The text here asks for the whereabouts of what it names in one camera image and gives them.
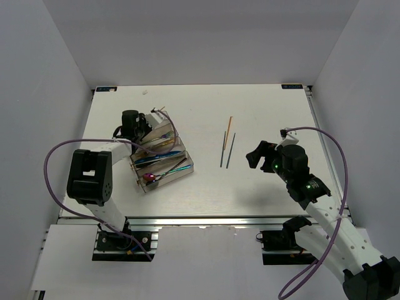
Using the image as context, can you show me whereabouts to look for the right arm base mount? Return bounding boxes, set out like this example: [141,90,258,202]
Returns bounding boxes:
[256,231,316,266]

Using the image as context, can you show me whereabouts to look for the blue serrated knife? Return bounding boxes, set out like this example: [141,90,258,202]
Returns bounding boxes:
[134,151,181,164]

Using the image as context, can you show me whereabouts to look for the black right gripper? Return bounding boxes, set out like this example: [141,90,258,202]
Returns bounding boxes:
[246,141,292,184]

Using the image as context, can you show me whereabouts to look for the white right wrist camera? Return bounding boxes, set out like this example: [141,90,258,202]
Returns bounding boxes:
[276,128,299,148]

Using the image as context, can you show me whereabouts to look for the gold fork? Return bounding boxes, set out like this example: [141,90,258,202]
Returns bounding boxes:
[135,139,174,158]

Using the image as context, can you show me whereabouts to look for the aluminium table frame rail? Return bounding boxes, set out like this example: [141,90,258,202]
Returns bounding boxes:
[57,84,357,229]

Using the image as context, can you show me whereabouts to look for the grey-blue chopstick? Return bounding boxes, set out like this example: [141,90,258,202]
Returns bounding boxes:
[226,132,236,169]
[219,131,227,168]

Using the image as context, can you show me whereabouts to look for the clear smoked utensil organizer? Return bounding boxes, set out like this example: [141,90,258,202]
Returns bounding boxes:
[130,109,194,193]

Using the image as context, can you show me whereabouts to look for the iridescent rainbow spoon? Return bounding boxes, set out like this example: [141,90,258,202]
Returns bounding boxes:
[142,164,193,182]

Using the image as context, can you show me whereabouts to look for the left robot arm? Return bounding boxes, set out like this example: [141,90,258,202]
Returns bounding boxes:
[67,110,152,249]

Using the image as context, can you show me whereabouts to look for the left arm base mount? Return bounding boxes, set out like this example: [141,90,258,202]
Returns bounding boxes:
[92,229,158,263]

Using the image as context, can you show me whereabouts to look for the black knife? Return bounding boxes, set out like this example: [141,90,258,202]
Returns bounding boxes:
[133,156,173,169]

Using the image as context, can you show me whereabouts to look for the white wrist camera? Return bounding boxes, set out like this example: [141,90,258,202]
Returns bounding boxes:
[276,128,299,148]
[145,112,164,130]

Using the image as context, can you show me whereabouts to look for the orange chopstick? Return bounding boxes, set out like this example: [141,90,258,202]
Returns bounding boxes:
[224,116,233,150]

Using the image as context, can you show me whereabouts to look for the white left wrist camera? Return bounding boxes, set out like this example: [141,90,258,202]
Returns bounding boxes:
[145,112,164,130]

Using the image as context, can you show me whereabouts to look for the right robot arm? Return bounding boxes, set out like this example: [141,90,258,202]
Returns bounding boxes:
[246,141,399,299]

